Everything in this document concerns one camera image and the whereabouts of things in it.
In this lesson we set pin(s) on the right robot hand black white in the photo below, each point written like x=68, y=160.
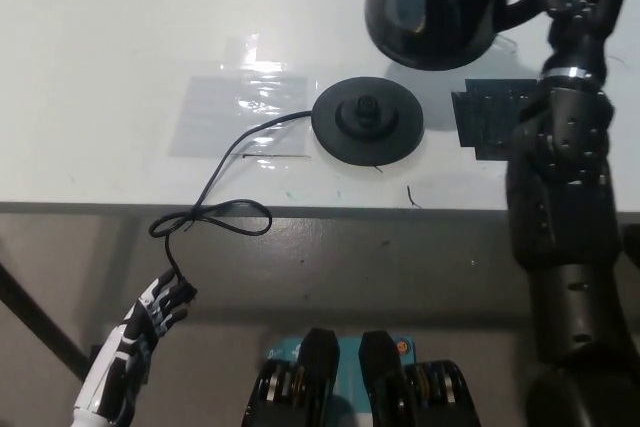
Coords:
x=580, y=27

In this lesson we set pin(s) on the round black kettle base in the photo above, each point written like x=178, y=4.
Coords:
x=390, y=139

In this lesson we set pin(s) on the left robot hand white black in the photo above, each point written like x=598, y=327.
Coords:
x=130, y=342

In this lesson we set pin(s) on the clear plastic sheet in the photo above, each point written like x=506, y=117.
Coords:
x=215, y=117

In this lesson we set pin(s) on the black tape patch on desk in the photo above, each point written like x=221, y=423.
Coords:
x=480, y=117

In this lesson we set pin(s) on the black electric kettle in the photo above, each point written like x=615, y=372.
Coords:
x=425, y=7

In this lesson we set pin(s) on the dark rounded floor object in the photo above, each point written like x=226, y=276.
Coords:
x=632, y=247

